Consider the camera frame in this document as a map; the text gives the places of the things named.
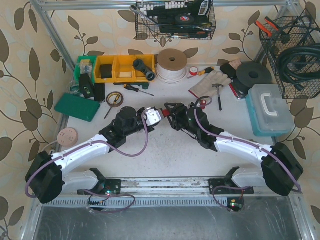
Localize beige work glove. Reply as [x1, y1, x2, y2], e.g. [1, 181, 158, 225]
[188, 70, 232, 98]

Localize brown tape roll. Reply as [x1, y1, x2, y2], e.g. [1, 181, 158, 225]
[106, 91, 124, 108]

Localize small yellow black screwdriver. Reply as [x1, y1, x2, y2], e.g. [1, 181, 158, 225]
[104, 94, 121, 119]

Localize yellow parts bin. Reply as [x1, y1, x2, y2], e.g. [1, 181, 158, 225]
[93, 54, 155, 84]

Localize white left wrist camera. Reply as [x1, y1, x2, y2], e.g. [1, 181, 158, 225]
[142, 107, 165, 127]

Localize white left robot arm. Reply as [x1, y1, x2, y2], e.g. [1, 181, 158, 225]
[24, 107, 162, 204]

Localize coiled black hose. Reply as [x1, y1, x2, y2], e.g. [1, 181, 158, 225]
[277, 44, 320, 86]

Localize black flathead screwdriver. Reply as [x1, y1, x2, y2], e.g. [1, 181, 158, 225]
[123, 84, 154, 97]

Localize pink round power strip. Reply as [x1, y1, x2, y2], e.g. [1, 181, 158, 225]
[57, 127, 79, 148]

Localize black wire basket right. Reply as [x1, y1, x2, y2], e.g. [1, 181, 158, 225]
[259, 14, 320, 99]

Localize red white tape roll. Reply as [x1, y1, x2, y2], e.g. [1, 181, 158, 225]
[189, 66, 198, 76]

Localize black wire basket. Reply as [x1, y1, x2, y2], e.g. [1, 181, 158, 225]
[129, 0, 217, 43]
[259, 14, 320, 99]

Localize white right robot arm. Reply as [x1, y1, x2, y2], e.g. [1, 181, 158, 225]
[163, 103, 304, 197]

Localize green parts bin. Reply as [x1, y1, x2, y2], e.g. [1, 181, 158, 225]
[73, 55, 97, 79]

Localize grey pipe fitting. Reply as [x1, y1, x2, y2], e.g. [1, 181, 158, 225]
[132, 59, 156, 82]

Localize clear blue storage box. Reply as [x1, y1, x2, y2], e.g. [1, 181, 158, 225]
[245, 84, 295, 137]

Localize black battery charger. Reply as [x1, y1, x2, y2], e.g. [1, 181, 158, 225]
[78, 73, 95, 99]

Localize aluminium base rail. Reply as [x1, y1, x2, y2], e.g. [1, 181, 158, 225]
[48, 177, 284, 209]

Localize white cable spool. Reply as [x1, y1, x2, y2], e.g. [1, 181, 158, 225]
[156, 48, 188, 84]

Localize black wire basket centre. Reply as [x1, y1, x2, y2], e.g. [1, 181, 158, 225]
[129, 0, 217, 43]

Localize orange handled pliers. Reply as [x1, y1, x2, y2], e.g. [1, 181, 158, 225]
[254, 16, 280, 38]

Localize black round disc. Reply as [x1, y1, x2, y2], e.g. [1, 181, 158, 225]
[233, 61, 272, 94]

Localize large red spring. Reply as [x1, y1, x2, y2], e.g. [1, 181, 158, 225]
[199, 99, 207, 110]
[162, 109, 170, 118]

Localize black sanding block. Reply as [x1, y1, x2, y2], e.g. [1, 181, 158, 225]
[220, 63, 237, 80]

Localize black handled hammer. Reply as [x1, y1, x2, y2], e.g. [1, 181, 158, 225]
[212, 83, 224, 111]

